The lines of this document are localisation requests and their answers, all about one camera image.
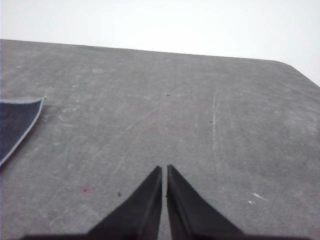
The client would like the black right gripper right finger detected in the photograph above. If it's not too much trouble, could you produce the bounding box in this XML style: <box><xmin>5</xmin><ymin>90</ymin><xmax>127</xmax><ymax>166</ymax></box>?
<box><xmin>166</xmin><ymin>163</ymin><xmax>245</xmax><ymax>237</ymax></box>

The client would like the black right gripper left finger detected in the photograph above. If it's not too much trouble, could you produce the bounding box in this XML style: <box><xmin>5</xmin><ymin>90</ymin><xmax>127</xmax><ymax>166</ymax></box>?
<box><xmin>86</xmin><ymin>165</ymin><xmax>163</xmax><ymax>237</ymax></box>

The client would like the purple towel with grey hem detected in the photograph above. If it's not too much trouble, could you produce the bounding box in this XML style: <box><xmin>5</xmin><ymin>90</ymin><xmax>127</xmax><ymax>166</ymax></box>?
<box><xmin>0</xmin><ymin>95</ymin><xmax>48</xmax><ymax>167</ymax></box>

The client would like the grey table cloth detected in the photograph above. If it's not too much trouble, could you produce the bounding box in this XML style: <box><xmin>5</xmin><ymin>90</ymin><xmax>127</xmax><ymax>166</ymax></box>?
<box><xmin>0</xmin><ymin>38</ymin><xmax>320</xmax><ymax>240</ymax></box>

